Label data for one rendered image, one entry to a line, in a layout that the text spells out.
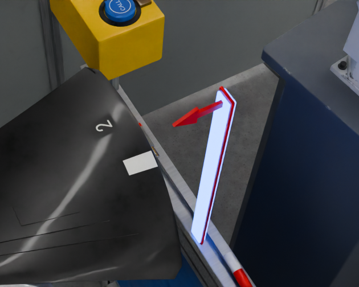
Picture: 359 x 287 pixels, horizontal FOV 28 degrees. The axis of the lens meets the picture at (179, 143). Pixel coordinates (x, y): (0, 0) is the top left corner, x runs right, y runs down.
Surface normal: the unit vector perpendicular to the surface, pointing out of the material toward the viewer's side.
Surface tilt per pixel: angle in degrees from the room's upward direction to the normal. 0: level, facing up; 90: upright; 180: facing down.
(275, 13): 90
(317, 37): 0
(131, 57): 90
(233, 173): 0
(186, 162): 0
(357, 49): 90
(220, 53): 90
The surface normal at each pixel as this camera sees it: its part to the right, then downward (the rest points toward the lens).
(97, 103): 0.21, -0.36
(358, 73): -0.78, 0.50
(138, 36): 0.51, 0.74
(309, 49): 0.07, -0.55
